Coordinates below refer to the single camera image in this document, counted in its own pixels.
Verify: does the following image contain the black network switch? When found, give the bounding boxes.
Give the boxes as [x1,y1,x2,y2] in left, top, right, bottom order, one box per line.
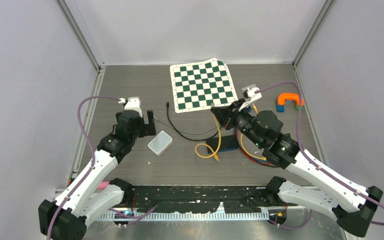
[205,135,239,153]

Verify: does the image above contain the green toy block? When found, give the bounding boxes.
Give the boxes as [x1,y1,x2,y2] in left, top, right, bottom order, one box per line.
[295,105,305,111]

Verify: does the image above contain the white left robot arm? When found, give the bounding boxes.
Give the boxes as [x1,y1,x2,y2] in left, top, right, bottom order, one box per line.
[38,109,156,240]

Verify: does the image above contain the orange arch toy block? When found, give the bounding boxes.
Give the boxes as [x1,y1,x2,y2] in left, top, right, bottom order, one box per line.
[276,92,305,106]

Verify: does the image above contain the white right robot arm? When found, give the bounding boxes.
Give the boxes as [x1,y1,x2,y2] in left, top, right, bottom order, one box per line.
[210,102,383,238]

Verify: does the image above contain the short yellow cable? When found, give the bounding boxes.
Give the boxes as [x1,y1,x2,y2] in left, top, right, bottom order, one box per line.
[194,103,222,163]

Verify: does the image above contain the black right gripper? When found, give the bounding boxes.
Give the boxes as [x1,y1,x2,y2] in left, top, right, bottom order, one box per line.
[210,98,265,148]

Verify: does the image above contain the blue ethernet cable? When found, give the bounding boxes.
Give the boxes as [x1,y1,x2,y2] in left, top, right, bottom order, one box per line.
[236,132,272,166]

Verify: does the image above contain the pink marker pen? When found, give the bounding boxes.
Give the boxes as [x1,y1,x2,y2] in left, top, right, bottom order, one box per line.
[96,181,109,191]

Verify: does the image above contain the small white grey hub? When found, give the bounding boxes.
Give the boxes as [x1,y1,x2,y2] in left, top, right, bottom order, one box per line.
[147,130,173,156]

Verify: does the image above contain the blue toy block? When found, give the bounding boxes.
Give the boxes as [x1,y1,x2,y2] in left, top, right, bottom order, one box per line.
[276,101,285,113]

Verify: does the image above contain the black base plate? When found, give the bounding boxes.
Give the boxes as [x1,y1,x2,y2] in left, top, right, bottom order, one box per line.
[116,185,296,214]

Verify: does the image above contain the green white chessboard mat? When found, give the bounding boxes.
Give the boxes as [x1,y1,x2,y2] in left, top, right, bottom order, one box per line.
[169,58,238,114]

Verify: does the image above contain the short black cable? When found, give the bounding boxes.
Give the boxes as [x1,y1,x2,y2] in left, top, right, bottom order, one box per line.
[165,101,220,143]

